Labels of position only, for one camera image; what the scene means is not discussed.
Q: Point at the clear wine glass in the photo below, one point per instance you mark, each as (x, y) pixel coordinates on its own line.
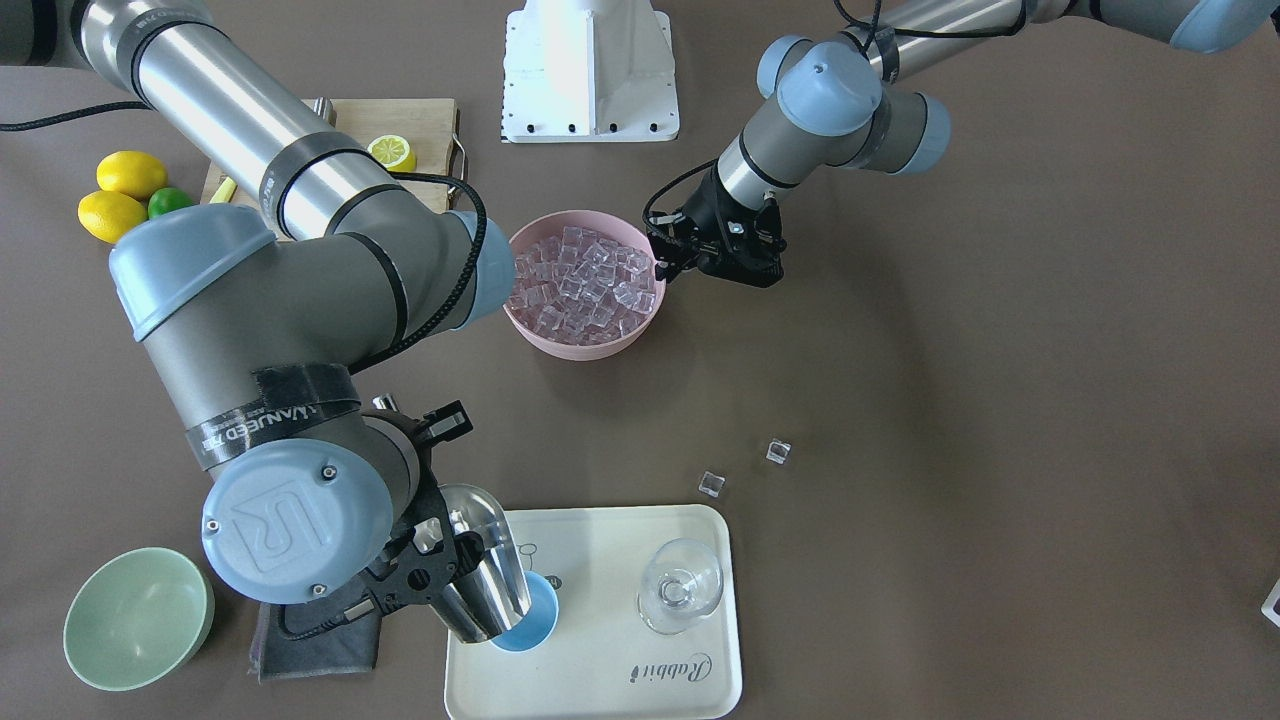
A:
(682, 585)

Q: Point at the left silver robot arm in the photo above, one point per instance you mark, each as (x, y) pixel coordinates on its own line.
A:
(835, 103)

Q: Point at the pink bowl of ice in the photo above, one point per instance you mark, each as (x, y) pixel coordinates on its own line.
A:
(586, 284)

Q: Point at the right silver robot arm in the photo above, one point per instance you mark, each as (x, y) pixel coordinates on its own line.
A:
(257, 320)

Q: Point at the yellow lemon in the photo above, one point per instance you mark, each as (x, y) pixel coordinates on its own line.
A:
(135, 173)
(108, 215)

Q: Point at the steel ice scoop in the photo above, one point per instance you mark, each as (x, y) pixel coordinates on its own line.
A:
(496, 594)

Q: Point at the dark grey folded cloth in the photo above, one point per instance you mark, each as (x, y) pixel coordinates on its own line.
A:
(349, 650)

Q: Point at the cream serving tray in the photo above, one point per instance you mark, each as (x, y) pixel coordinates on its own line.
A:
(602, 661)

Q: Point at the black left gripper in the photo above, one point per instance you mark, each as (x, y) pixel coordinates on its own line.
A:
(704, 213)

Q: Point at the wooden cutting board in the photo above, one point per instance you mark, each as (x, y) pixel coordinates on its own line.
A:
(429, 124)

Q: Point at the half lemon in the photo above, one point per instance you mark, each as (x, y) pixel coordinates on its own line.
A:
(394, 152)

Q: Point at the clear ice cube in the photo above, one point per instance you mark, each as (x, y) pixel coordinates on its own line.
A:
(711, 484)
(778, 451)

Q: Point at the light blue cup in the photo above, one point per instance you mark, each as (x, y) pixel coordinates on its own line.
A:
(538, 623)

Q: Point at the steel muddler black tip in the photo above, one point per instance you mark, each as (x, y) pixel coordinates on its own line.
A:
(324, 108)

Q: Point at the green bowl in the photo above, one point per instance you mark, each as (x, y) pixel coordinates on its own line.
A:
(137, 619)

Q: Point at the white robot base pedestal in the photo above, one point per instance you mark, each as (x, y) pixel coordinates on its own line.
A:
(589, 72)

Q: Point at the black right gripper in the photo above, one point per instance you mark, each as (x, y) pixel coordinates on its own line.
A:
(447, 563)

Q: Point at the green lime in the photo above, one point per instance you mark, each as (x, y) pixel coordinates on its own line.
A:
(166, 200)

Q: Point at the yellow plastic knife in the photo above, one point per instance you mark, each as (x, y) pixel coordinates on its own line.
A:
(225, 191)

